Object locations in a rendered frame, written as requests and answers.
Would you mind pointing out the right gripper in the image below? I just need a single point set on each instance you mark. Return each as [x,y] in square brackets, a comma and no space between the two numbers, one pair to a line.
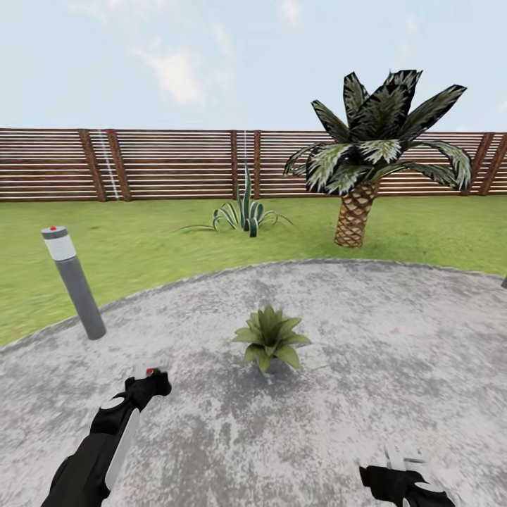
[382,481]

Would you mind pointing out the pot plant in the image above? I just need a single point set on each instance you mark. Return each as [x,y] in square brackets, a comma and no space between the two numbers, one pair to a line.
[270,336]

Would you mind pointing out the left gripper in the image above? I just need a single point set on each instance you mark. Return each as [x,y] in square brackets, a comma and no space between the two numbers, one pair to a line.
[156,384]

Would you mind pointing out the bush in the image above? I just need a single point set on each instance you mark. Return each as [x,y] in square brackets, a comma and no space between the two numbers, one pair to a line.
[251,213]
[381,130]

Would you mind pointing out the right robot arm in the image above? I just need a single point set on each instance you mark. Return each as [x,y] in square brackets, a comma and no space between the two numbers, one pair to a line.
[403,487]

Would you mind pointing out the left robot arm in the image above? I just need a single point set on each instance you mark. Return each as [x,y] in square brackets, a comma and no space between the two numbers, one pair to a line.
[86,478]

